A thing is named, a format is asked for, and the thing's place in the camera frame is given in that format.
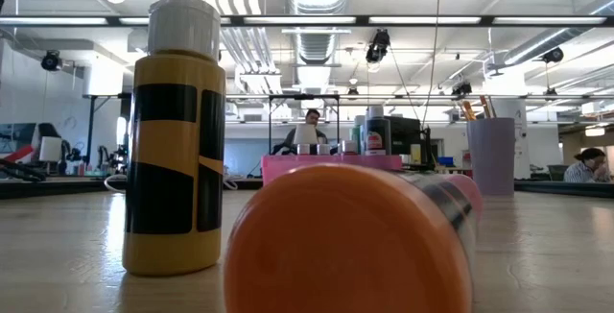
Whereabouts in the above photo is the black camera rig frame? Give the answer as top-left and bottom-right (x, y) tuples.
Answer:
(266, 92), (342, 157)

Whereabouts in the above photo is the pink paint bottle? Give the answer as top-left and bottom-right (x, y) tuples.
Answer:
(448, 172), (484, 219)

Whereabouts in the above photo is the orange paint bottle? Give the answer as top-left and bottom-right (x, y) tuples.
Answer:
(223, 163), (481, 313)

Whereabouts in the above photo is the white power cable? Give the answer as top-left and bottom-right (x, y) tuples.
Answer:
(103, 173), (240, 194)

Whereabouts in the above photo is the lavender cup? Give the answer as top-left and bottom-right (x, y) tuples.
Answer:
(465, 117), (517, 197)

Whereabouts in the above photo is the small white lamp shade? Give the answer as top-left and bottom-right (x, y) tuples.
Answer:
(38, 135), (63, 163)

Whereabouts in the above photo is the black floor stand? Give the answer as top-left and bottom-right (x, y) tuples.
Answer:
(82, 93), (127, 165)

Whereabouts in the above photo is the black overhead rig beam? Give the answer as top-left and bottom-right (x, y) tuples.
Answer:
(0, 13), (614, 29)

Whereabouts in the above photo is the yellow paint bottle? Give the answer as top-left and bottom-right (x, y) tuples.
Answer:
(121, 0), (227, 277)

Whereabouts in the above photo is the black monitor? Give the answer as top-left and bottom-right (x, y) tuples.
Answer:
(387, 114), (424, 157)

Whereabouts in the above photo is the white shade desk lamp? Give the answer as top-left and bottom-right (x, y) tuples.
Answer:
(293, 123), (320, 156)

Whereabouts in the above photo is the black ceiling spotlight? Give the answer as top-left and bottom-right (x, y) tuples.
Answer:
(365, 28), (392, 64)
(542, 46), (565, 64)
(40, 49), (62, 73)
(450, 80), (474, 98)

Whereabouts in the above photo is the tilted monitor screen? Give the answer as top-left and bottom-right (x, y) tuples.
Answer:
(0, 122), (37, 161)

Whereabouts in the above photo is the green paint bottle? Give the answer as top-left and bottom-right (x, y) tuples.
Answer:
(348, 114), (366, 157)

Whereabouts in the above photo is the pink plastic bin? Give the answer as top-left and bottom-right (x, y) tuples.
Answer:
(261, 154), (403, 188)

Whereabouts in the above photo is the person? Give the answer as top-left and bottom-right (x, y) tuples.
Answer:
(562, 147), (613, 184)
(281, 108), (330, 156)

